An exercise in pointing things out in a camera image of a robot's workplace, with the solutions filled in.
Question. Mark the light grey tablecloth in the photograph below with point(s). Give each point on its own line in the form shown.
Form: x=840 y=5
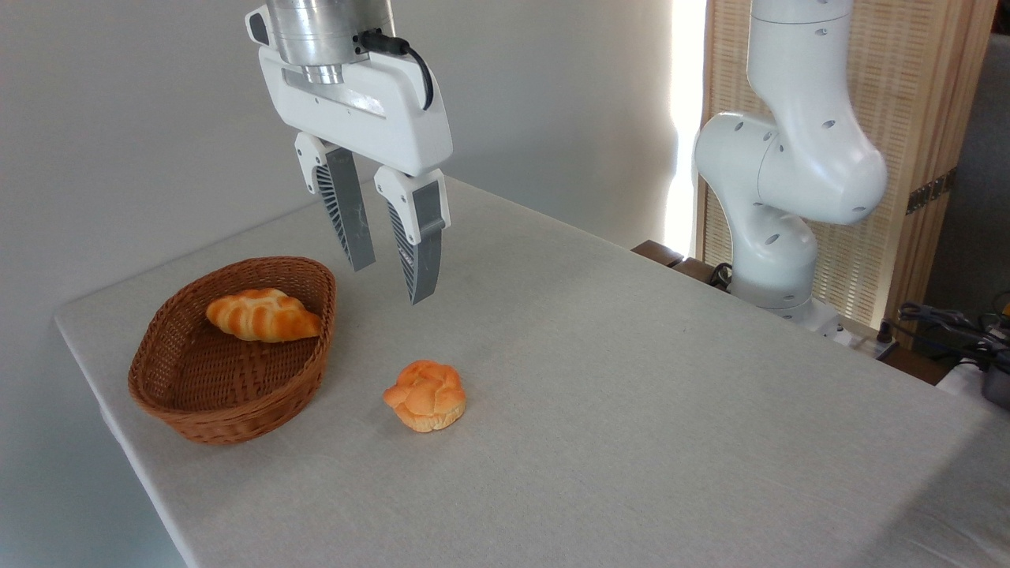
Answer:
x=631 y=434

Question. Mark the white power strip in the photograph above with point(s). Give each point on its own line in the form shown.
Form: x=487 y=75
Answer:
x=868 y=344

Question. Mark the round knotted bread roll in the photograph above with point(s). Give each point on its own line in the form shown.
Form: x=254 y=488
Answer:
x=426 y=394

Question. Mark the wooden folding screen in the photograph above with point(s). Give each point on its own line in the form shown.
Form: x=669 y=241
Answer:
x=915 y=95

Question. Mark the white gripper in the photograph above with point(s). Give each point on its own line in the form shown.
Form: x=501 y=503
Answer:
x=371 y=110

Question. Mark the golden croissant bread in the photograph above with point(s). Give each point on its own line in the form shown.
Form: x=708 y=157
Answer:
x=260 y=315

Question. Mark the brown wicker basket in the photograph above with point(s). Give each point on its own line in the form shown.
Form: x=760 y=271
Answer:
x=229 y=410

